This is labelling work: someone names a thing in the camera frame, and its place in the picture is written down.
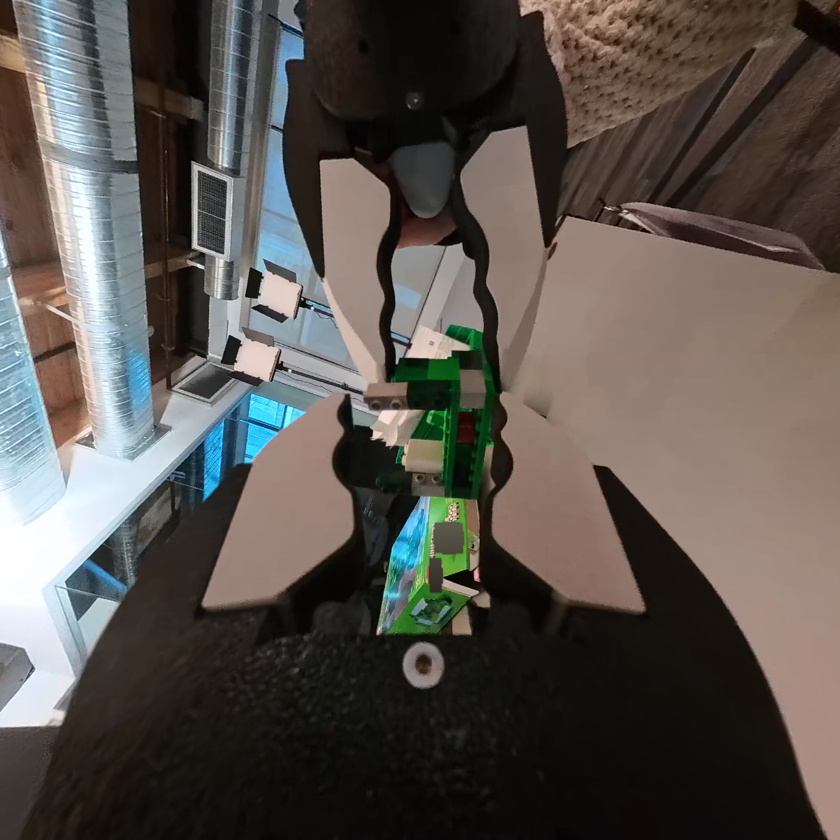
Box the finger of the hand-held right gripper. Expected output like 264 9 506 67
317 153 400 388
458 123 552 396

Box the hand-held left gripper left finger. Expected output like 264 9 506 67
199 392 367 618

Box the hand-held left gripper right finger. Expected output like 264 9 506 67
484 392 648 631

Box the green lego model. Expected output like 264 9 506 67
364 354 497 501

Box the person's right forearm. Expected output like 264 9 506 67
518 0 811 148

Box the green lego box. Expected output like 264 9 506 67
376 495 490 637

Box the person's right hand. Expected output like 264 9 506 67
397 215 458 249

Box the studio light panel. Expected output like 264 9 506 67
241 259 306 324
220 327 284 383

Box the glass window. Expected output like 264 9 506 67
244 392 316 455

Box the white vent grille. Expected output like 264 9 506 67
190 162 235 258

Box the flat vent grille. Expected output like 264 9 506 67
172 362 238 403

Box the grey upholstered seat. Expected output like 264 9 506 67
600 201 826 271

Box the grey box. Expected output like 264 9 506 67
0 643 35 698

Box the silver ventilation duct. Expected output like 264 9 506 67
0 246 68 526
12 0 173 462
202 0 284 301

